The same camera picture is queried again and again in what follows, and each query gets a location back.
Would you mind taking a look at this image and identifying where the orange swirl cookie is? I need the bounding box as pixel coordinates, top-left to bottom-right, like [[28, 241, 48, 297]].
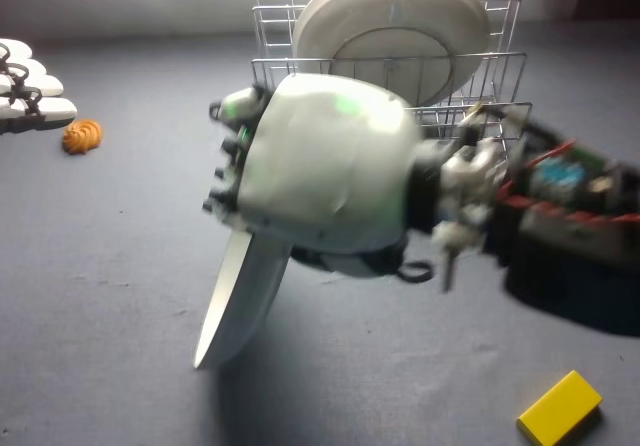
[[61, 118, 104, 156]]

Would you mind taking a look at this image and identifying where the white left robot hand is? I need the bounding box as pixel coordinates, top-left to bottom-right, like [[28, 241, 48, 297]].
[[0, 37, 79, 137]]

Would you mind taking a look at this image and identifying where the thin black cable loop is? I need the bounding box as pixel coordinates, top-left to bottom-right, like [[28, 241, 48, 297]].
[[397, 260, 434, 285]]

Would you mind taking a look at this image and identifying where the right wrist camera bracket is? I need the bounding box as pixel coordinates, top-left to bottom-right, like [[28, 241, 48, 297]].
[[432, 100, 516, 295]]

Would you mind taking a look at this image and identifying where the silver wire plate rack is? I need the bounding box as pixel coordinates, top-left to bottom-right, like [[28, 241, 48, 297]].
[[248, 0, 534, 167]]

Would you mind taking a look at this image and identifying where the white plate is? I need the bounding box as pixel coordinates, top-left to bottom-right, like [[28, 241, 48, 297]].
[[192, 228, 294, 371], [292, 0, 492, 110]]

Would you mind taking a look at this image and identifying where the yellow rectangular block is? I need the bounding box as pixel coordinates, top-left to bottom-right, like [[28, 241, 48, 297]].
[[516, 369, 604, 446]]

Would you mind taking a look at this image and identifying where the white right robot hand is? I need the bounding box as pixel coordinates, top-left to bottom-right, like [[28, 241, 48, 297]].
[[201, 72, 422, 280]]

